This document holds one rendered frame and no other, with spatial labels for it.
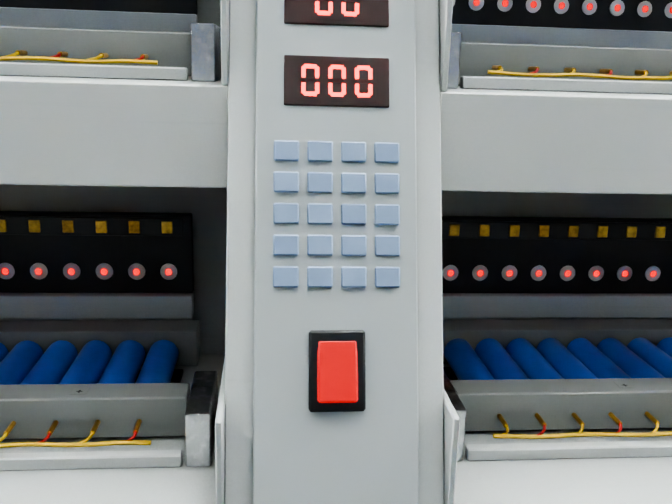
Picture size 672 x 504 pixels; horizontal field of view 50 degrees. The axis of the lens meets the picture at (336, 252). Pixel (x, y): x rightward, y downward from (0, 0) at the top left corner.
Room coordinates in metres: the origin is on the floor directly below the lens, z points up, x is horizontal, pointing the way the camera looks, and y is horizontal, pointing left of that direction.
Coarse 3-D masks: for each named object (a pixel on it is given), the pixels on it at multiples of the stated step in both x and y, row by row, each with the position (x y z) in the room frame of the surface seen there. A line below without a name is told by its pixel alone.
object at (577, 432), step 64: (448, 256) 0.48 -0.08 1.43; (512, 256) 0.49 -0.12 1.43; (576, 256) 0.49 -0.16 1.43; (640, 256) 0.50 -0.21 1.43; (448, 320) 0.49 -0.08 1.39; (512, 320) 0.49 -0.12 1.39; (576, 320) 0.50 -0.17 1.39; (640, 320) 0.50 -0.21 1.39; (448, 384) 0.38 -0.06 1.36; (512, 384) 0.40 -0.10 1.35; (576, 384) 0.40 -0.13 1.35; (640, 384) 0.40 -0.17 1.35; (448, 448) 0.31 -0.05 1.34; (512, 448) 0.37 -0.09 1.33; (576, 448) 0.37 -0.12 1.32; (640, 448) 0.37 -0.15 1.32
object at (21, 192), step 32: (0, 192) 0.49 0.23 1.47; (32, 192) 0.49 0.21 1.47; (64, 192) 0.49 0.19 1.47; (96, 192) 0.50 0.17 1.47; (128, 192) 0.50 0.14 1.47; (160, 192) 0.50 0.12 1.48; (192, 192) 0.50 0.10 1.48; (224, 192) 0.50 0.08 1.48; (448, 192) 0.52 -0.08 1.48; (480, 192) 0.52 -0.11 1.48; (512, 192) 0.52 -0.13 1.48; (192, 224) 0.50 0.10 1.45; (224, 224) 0.50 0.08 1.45; (224, 256) 0.50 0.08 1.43; (224, 288) 0.50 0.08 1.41; (0, 320) 0.49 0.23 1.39; (224, 320) 0.50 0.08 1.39; (224, 352) 0.50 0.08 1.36
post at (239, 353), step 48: (240, 0) 0.31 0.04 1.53; (432, 0) 0.32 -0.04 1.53; (240, 48) 0.31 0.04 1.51; (432, 48) 0.32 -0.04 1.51; (240, 96) 0.31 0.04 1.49; (432, 96) 0.32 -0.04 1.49; (240, 144) 0.31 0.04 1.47; (432, 144) 0.32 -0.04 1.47; (240, 192) 0.31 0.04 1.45; (432, 192) 0.32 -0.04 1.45; (240, 240) 0.31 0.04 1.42; (432, 240) 0.32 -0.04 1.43; (240, 288) 0.31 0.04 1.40; (432, 288) 0.32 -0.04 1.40; (240, 336) 0.31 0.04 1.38; (432, 336) 0.32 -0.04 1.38; (240, 384) 0.31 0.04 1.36; (432, 384) 0.32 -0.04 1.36; (240, 432) 0.31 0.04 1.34; (432, 432) 0.32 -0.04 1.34; (240, 480) 0.31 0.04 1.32; (432, 480) 0.32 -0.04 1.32
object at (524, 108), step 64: (448, 0) 0.30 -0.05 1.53; (512, 0) 0.49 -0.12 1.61; (576, 0) 0.50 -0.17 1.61; (640, 0) 0.50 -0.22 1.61; (448, 64) 0.31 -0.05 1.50; (512, 64) 0.39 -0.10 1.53; (576, 64) 0.39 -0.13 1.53; (640, 64) 0.39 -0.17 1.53; (448, 128) 0.32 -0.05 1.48; (512, 128) 0.32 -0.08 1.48; (576, 128) 0.33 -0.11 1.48; (640, 128) 0.33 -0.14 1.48; (576, 192) 0.34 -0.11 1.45; (640, 192) 0.34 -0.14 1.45
